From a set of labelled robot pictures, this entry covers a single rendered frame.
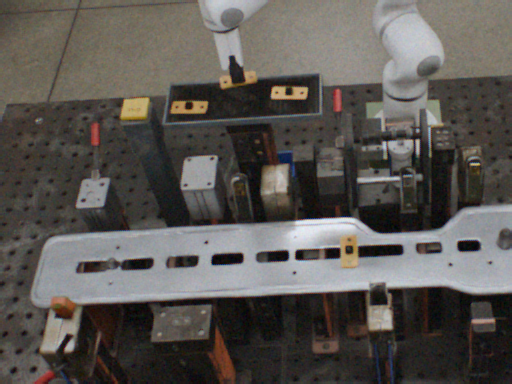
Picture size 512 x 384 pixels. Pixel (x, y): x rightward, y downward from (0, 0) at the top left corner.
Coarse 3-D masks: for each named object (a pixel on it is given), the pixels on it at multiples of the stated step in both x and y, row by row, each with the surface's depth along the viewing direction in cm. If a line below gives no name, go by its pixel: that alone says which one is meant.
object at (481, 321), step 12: (480, 312) 165; (468, 324) 171; (480, 324) 163; (492, 324) 163; (468, 336) 173; (480, 336) 164; (492, 336) 164; (480, 348) 167; (492, 348) 169; (468, 360) 181; (480, 360) 171; (468, 372) 181; (480, 372) 178
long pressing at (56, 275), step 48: (48, 240) 185; (96, 240) 184; (144, 240) 183; (192, 240) 182; (240, 240) 181; (288, 240) 180; (336, 240) 178; (384, 240) 177; (432, 240) 176; (480, 240) 175; (48, 288) 177; (96, 288) 176; (144, 288) 175; (192, 288) 174; (240, 288) 173; (288, 288) 172; (336, 288) 171; (480, 288) 168
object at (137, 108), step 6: (126, 102) 190; (132, 102) 190; (138, 102) 190; (144, 102) 189; (126, 108) 189; (132, 108) 188; (138, 108) 188; (144, 108) 188; (126, 114) 187; (132, 114) 187; (138, 114) 187; (144, 114) 187
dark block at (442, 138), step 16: (432, 128) 182; (448, 128) 181; (432, 144) 179; (448, 144) 178; (432, 160) 189; (448, 160) 181; (432, 176) 192; (448, 176) 186; (432, 192) 195; (448, 192) 190; (432, 208) 199; (448, 208) 195; (432, 224) 203
